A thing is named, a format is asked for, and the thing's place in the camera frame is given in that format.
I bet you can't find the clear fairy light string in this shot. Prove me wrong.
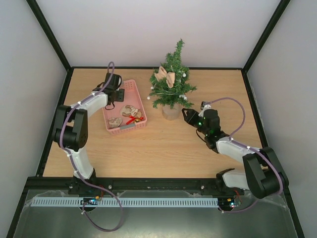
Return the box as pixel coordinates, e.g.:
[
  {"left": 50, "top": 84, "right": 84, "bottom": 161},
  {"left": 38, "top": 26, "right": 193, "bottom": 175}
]
[{"left": 146, "top": 56, "right": 191, "bottom": 101}]

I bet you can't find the pink perforated plastic basket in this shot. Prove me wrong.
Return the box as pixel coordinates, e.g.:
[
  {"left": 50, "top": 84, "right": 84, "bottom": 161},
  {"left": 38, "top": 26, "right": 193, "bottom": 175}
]
[{"left": 103, "top": 79, "right": 147, "bottom": 135}]

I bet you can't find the small green christmas tree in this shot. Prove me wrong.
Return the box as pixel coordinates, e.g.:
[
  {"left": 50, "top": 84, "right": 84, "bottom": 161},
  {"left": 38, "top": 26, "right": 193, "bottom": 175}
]
[{"left": 147, "top": 39, "right": 197, "bottom": 109}]

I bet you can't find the beige fabric bow ornament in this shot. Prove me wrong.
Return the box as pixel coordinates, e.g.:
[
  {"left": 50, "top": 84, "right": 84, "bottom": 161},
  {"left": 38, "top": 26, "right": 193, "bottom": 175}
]
[{"left": 154, "top": 66, "right": 175, "bottom": 88}]

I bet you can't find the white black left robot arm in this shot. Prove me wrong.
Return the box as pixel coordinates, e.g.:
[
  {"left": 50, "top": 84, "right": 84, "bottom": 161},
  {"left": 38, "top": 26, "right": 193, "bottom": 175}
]
[{"left": 53, "top": 73, "right": 124, "bottom": 179}]

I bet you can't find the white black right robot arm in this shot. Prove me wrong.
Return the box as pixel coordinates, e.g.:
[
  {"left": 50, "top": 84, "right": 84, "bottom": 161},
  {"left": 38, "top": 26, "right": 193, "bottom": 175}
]
[{"left": 182, "top": 105, "right": 289, "bottom": 199}]

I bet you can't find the wooden tree stump base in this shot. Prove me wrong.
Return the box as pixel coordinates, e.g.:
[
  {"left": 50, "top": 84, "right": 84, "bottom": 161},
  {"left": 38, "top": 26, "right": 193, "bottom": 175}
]
[{"left": 162, "top": 104, "right": 181, "bottom": 120}]

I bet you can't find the wooden heart ornament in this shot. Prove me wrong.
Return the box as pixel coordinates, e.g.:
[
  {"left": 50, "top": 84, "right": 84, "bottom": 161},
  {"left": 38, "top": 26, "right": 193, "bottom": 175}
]
[{"left": 108, "top": 117, "right": 123, "bottom": 129}]

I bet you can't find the gold bell with red ribbon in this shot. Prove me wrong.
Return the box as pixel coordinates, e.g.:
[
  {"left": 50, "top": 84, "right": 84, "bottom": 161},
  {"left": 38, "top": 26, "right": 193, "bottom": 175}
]
[{"left": 126, "top": 116, "right": 144, "bottom": 125}]

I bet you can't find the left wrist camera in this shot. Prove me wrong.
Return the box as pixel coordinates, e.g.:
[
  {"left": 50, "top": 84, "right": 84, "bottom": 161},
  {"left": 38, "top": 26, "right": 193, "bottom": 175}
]
[{"left": 117, "top": 76, "right": 122, "bottom": 89}]

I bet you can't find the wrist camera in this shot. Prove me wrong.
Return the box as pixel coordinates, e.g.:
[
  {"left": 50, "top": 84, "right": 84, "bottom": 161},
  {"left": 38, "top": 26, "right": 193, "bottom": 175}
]
[
  {"left": 199, "top": 101, "right": 211, "bottom": 117},
  {"left": 117, "top": 76, "right": 122, "bottom": 89}
]

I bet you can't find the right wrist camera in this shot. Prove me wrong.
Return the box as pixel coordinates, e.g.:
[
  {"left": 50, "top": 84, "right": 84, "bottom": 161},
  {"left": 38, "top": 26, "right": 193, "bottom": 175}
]
[{"left": 199, "top": 101, "right": 211, "bottom": 117}]

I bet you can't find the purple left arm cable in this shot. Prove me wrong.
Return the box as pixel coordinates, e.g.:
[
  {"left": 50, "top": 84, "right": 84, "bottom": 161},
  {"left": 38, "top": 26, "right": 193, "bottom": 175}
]
[{"left": 60, "top": 61, "right": 124, "bottom": 233}]

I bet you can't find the black enclosure frame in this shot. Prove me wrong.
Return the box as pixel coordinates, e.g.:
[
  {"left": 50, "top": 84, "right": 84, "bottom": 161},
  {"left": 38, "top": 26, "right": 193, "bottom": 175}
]
[{"left": 4, "top": 0, "right": 307, "bottom": 238}]

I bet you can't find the light blue slotted cable duct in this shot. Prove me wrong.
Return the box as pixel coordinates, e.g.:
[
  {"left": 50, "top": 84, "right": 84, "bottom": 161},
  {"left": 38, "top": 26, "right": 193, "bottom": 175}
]
[{"left": 30, "top": 197, "right": 218, "bottom": 208}]

